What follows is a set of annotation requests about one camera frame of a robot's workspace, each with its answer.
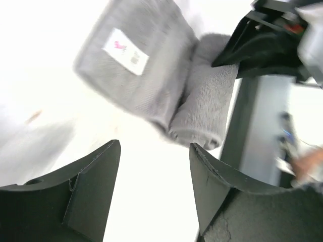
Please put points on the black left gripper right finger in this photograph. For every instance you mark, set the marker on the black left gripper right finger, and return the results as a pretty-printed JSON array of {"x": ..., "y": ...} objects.
[{"x": 232, "y": 206}]

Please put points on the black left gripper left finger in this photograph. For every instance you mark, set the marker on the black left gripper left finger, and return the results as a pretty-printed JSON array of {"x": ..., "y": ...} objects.
[{"x": 69, "y": 204}]

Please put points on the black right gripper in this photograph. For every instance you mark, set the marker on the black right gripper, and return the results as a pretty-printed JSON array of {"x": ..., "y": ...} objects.
[{"x": 271, "y": 36}]

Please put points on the grey towel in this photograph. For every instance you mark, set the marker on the grey towel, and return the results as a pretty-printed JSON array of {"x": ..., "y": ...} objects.
[{"x": 145, "y": 57}]

